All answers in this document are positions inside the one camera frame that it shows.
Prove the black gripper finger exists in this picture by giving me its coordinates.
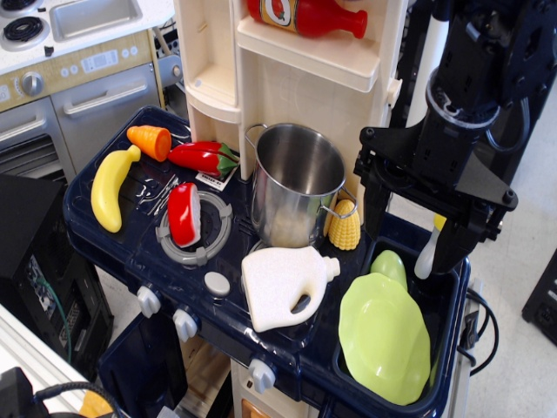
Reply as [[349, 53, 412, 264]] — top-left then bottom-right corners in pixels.
[[363, 161, 393, 239], [432, 204, 491, 274]]

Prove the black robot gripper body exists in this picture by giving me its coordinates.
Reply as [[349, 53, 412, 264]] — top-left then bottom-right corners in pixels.
[[352, 100, 520, 241]]

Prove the red white toy sushi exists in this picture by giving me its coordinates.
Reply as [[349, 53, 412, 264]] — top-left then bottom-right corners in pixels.
[[167, 182, 201, 248]]

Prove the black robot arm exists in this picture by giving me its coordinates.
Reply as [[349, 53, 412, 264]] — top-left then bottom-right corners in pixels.
[[354, 1, 556, 274]]

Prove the stainless steel pot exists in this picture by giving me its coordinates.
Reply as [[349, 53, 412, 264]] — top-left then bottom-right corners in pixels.
[[245, 123, 358, 248]]

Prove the yellow toy corn cob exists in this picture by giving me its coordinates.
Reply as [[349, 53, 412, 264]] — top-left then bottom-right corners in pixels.
[[327, 199, 360, 251]]

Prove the grey yellow toy faucet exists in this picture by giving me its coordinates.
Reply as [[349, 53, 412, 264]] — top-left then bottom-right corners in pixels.
[[414, 213, 446, 280]]

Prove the light green toy cup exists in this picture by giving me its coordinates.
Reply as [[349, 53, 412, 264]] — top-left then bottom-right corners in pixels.
[[370, 250, 408, 291]]

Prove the white rolling monitor stand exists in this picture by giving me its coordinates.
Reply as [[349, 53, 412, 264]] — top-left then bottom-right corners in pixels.
[[406, 1, 451, 127]]

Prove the light green toy plate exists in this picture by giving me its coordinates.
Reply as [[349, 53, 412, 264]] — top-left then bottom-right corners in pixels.
[[339, 273, 431, 406]]

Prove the white toy detergent jug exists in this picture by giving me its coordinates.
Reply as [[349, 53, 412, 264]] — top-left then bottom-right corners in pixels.
[[241, 246, 341, 333]]

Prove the red toy chili pepper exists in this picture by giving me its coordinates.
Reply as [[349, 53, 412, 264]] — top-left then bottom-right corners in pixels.
[[168, 141, 239, 179]]

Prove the cream toy kitchen shelf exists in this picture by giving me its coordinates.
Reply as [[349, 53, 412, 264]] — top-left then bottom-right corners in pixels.
[[175, 1, 408, 199]]

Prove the red toy ketchup bottle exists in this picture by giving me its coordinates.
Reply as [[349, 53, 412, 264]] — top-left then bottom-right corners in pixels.
[[246, 0, 368, 39]]

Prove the navy blue toy kitchen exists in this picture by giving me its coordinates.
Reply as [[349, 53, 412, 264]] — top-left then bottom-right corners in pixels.
[[64, 129, 470, 417]]

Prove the grey toy stove burner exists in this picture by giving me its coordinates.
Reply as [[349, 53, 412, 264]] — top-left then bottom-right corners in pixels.
[[156, 190, 233, 266]]

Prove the orange toy carrot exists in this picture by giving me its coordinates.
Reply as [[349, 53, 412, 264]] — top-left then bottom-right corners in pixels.
[[126, 125, 171, 162]]

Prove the yellow toy banana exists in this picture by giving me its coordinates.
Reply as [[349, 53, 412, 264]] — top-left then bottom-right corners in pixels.
[[91, 145, 141, 233]]

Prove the grey wooden toy kitchen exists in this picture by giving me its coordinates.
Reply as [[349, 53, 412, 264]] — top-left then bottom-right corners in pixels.
[[1, 1, 174, 180]]

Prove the black computer case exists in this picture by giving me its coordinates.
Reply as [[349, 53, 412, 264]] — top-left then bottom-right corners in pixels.
[[1, 175, 113, 381]]

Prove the black power cable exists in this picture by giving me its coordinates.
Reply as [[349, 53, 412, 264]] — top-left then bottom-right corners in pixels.
[[456, 287, 500, 378]]

